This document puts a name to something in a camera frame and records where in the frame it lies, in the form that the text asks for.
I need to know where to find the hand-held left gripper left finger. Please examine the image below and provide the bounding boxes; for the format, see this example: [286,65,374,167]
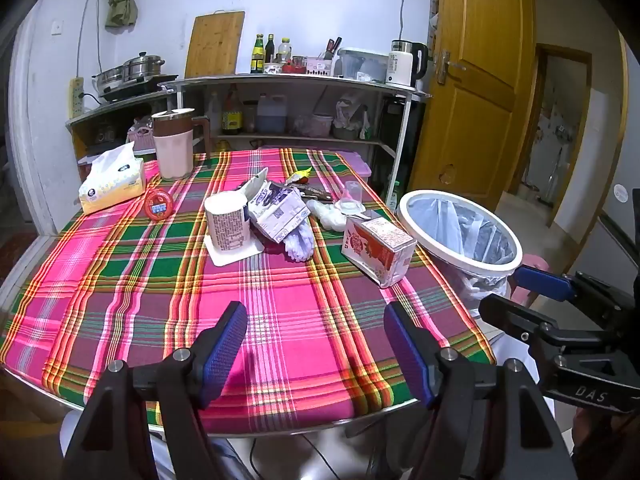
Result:
[62,301,249,480]

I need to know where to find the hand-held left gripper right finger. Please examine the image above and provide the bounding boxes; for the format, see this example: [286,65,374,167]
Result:
[383,301,573,480]

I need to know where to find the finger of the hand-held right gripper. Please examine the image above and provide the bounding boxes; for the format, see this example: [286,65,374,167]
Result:
[514,266,636,321]
[478,293,616,346]

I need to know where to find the white paper lid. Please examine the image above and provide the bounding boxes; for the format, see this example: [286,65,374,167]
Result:
[204,237,265,267]

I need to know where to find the red white carton box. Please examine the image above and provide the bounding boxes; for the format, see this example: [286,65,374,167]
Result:
[341,212,417,289]

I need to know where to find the white paper cup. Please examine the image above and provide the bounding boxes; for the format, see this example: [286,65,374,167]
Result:
[204,191,251,253]

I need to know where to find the white round trash bin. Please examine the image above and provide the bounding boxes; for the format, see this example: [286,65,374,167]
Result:
[397,189,524,306]

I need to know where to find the white milk carton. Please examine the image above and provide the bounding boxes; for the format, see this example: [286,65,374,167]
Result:
[247,180,312,243]

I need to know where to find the white plastic bag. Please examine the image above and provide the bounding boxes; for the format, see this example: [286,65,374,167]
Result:
[306,199,346,231]

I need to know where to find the small clear plastic cup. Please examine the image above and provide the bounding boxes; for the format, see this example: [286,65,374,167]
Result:
[336,180,363,212]

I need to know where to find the brown coffee sachet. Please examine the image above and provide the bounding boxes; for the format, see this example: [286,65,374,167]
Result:
[287,183,333,202]

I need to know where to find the pink plastic stool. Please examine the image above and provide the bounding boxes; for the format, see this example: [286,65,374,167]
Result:
[510,254,548,306]

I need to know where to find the pink green plaid tablecloth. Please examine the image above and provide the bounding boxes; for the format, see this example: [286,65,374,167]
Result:
[0,147,498,433]

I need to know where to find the clear plastic bin liner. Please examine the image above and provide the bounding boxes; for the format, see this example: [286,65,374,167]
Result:
[406,195,516,306]

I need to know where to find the red round timer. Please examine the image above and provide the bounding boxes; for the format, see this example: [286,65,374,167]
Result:
[144,187,174,220]

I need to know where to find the storage box with pink lid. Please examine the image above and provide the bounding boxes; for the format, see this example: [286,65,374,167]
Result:
[345,152,373,196]

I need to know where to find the yellow white tissue pack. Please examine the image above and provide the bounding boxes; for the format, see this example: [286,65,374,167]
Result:
[77,141,147,216]

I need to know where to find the pink brown pitcher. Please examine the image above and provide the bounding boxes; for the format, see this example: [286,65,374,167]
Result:
[151,108,213,181]

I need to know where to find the wooden door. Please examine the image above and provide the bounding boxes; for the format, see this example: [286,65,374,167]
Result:
[407,0,533,198]

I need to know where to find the brown bottle with yellow label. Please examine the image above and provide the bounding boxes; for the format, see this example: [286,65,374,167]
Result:
[221,85,244,136]

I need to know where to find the white plastic bottle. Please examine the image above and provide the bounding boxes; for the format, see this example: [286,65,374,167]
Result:
[207,91,222,136]

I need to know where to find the dark liquid plastic jug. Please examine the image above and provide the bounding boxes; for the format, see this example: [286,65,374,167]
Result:
[256,92,288,135]

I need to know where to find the round plastic tub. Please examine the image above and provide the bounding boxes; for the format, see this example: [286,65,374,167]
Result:
[292,112,334,138]

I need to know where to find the white plastic bags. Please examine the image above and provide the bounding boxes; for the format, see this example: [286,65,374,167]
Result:
[335,92,371,141]

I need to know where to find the white electric kettle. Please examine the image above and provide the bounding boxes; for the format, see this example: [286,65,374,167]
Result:
[385,39,430,87]

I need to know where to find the side counter shelf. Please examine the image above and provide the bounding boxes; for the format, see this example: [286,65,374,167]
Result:
[65,90,173,161]

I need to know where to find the metal shelf unit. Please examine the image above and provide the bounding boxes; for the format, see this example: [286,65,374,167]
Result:
[157,74,432,206]

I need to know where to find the clear lidded container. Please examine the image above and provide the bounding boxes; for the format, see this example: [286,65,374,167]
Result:
[337,47,391,83]

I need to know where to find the yellow power strip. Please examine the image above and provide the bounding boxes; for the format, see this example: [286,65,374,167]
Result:
[68,76,83,118]

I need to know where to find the green bottle with yellow label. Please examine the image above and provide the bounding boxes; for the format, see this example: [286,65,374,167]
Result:
[250,34,266,74]

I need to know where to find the steel steamer pot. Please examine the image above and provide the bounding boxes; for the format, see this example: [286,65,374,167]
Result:
[122,51,166,83]

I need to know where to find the wooden cutting board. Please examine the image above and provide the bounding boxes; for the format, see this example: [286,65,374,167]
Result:
[184,11,246,79]

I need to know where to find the metal door handle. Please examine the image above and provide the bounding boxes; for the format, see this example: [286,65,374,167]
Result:
[434,50,468,85]

